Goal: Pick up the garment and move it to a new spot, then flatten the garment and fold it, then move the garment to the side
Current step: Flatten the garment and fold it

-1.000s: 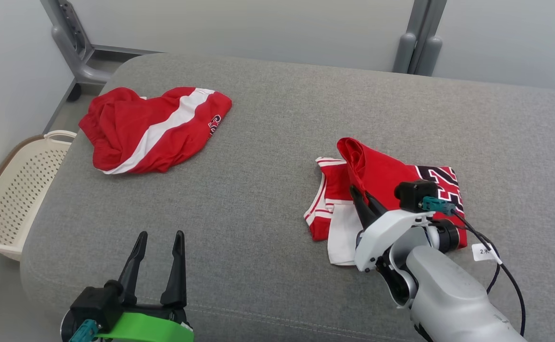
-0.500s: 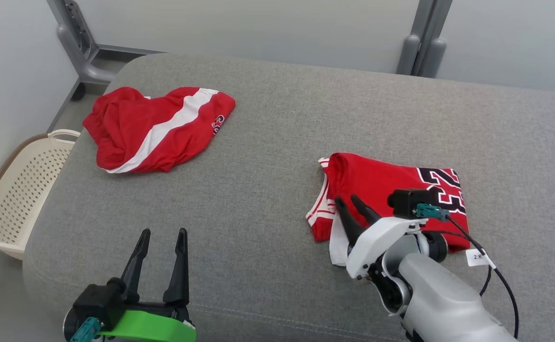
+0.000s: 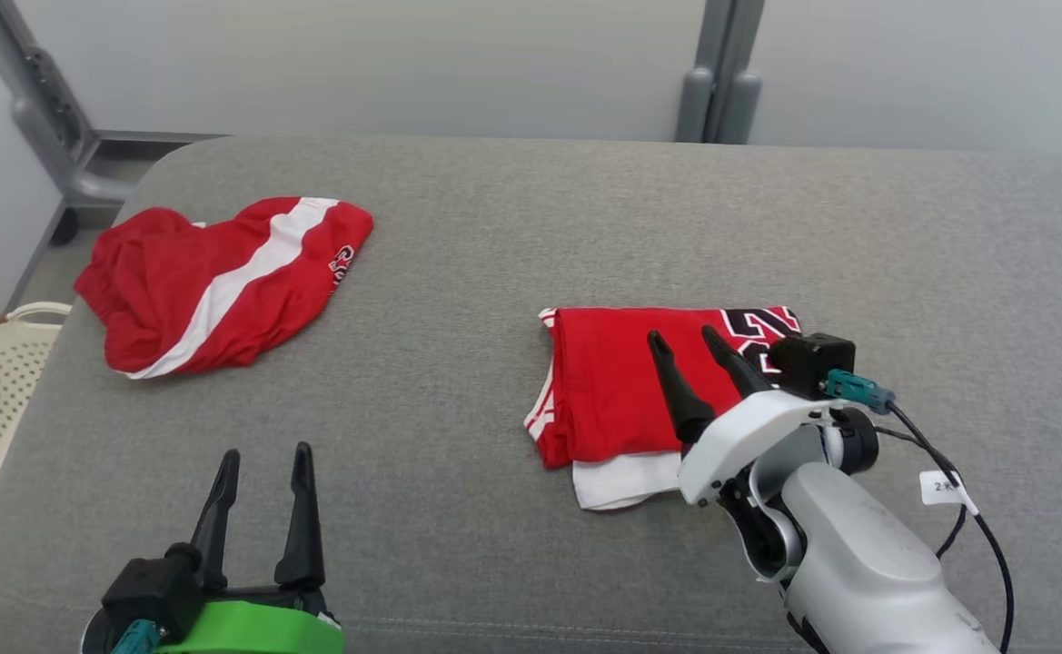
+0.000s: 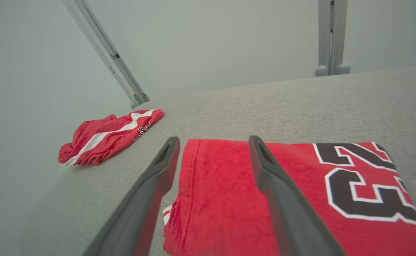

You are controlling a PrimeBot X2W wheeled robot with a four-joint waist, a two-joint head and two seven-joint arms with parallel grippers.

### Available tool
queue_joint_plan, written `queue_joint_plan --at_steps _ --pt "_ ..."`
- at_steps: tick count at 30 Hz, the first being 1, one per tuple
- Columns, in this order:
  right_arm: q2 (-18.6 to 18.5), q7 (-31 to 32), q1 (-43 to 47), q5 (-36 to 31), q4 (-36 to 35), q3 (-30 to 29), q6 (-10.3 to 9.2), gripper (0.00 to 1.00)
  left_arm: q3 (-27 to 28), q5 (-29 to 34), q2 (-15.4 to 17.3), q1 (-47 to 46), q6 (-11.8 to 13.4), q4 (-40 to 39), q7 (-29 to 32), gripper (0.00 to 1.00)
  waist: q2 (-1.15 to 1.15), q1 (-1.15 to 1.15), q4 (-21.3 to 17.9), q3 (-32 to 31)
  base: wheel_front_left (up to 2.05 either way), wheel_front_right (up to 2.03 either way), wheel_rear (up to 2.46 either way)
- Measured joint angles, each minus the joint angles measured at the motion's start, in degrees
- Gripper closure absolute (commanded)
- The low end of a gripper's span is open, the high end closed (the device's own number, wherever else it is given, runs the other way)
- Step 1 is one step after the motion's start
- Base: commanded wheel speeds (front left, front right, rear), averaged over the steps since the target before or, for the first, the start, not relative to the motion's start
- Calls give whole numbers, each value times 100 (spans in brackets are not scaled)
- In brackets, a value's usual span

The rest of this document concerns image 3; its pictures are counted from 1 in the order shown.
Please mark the grey partition post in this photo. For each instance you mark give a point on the grey partition post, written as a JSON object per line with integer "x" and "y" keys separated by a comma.
{"x": 719, "y": 82}

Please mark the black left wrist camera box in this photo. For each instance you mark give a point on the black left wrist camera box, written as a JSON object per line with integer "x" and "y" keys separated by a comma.
{"x": 149, "y": 586}

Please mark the red Bulls basketball shorts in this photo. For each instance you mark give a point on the red Bulls basketball shorts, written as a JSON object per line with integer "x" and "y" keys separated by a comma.
{"x": 176, "y": 291}

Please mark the grey fabric sofa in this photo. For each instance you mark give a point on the grey fabric sofa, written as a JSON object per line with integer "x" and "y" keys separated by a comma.
{"x": 494, "y": 227}

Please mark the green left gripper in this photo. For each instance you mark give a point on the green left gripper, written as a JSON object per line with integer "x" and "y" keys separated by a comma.
{"x": 249, "y": 627}

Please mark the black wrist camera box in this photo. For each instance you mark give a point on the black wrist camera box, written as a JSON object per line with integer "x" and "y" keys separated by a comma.
{"x": 149, "y": 586}
{"x": 812, "y": 363}

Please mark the red basketball jersey white tee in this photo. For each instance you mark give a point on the red basketball jersey white tee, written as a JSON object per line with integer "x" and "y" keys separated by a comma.
{"x": 612, "y": 391}

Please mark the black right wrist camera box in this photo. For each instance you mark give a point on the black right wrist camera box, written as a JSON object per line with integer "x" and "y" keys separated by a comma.
{"x": 812, "y": 363}

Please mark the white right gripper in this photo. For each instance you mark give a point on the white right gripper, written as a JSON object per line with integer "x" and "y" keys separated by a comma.
{"x": 739, "y": 436}

